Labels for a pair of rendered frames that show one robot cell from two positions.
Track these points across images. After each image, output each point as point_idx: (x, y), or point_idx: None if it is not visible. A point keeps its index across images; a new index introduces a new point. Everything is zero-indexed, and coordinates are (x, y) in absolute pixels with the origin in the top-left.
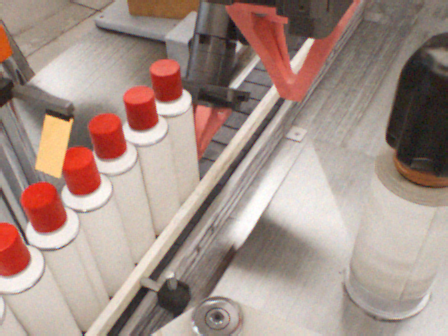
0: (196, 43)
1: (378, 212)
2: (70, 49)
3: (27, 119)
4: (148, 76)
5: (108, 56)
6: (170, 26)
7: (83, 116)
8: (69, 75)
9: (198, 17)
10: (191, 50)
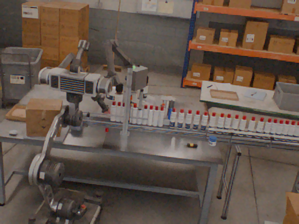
0: (104, 104)
1: (121, 97)
2: (72, 144)
3: (98, 143)
4: (79, 133)
5: (73, 139)
6: (63, 131)
7: (94, 137)
8: (82, 142)
9: (102, 101)
10: (104, 105)
